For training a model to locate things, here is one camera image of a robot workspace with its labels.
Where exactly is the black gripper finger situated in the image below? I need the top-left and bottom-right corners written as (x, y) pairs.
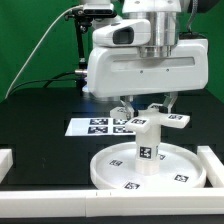
top-left (120, 96), bottom-right (134, 120)
top-left (162, 92), bottom-right (178, 113)

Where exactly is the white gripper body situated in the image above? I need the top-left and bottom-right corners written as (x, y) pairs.
top-left (87, 39), bottom-right (208, 97)

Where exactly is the white cross table base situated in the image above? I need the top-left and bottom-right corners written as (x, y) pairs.
top-left (110, 107), bottom-right (190, 133)

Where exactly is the white round table top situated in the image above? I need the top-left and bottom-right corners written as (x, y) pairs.
top-left (90, 142), bottom-right (206, 190)

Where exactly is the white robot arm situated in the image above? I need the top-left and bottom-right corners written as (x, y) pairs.
top-left (87, 0), bottom-right (221, 119)

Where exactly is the paper sheet with markers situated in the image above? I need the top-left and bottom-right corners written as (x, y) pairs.
top-left (65, 117), bottom-right (133, 136)

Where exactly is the white fence bar right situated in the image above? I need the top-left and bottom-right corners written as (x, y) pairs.
top-left (197, 146), bottom-right (224, 188)

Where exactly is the white fence bar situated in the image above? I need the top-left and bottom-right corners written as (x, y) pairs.
top-left (0, 188), bottom-right (224, 218)
top-left (0, 149), bottom-right (13, 183)
top-left (197, 146), bottom-right (224, 188)

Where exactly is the white fence bar front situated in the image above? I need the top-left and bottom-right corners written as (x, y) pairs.
top-left (0, 188), bottom-right (224, 218)

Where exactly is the white fence bar left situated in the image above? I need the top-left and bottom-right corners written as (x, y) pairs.
top-left (0, 149), bottom-right (13, 183)

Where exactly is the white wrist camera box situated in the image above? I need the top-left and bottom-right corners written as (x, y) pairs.
top-left (93, 19), bottom-right (151, 47)

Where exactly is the black cable at base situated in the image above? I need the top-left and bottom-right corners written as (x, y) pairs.
top-left (9, 70), bottom-right (84, 89)

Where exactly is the black camera on stand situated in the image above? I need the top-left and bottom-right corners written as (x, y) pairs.
top-left (64, 3), bottom-right (117, 89)

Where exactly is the grey camera cable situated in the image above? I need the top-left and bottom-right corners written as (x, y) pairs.
top-left (4, 4), bottom-right (84, 100)

